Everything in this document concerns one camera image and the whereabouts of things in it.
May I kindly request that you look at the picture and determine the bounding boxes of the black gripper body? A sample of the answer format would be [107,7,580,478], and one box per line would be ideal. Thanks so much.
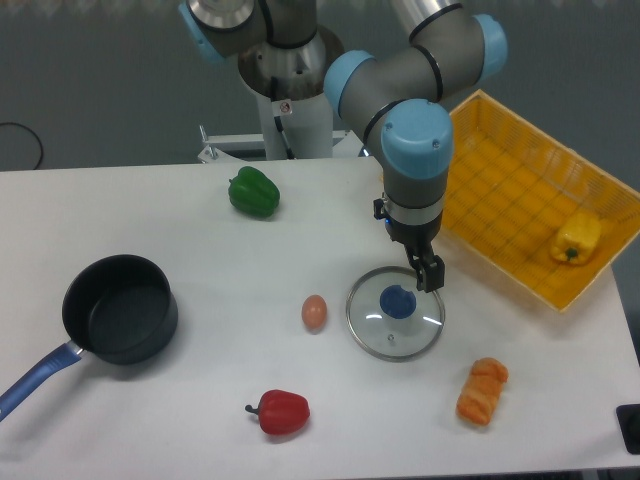
[373,196,443,249]

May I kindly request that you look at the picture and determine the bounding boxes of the orange bread loaf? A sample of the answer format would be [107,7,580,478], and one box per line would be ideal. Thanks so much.
[456,357,509,427]

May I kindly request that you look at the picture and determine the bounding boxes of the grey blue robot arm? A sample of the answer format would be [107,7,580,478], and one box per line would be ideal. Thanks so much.
[179,1,508,292]

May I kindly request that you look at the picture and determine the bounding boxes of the glass lid blue knob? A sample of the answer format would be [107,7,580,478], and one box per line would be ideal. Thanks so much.
[345,266,445,362]

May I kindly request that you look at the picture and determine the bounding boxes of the yellow plastic basket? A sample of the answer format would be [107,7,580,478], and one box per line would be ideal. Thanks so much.
[443,90,639,311]

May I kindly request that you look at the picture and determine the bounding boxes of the brown egg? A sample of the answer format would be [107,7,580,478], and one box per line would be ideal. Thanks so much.
[301,294,328,331]

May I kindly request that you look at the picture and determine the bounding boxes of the yellow bell pepper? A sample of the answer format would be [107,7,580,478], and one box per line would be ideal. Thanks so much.
[549,212,602,265]

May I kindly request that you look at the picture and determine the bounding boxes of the green bell pepper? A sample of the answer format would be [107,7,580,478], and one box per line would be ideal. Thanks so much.
[228,166,280,219]

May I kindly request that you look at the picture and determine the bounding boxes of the red bell pepper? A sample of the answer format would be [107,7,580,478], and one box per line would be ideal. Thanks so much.
[245,389,310,436]

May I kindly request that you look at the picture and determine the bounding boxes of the black object at table edge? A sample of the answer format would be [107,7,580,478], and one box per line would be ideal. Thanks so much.
[616,404,640,455]

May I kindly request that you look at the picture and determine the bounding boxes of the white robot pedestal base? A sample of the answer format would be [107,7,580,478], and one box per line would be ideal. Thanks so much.
[197,24,374,164]

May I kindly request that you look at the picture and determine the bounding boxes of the black saucepan blue handle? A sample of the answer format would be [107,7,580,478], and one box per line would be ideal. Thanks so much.
[1,254,179,418]

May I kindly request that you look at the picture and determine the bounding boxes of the black cable on floor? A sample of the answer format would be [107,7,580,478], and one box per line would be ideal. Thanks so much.
[0,122,45,171]

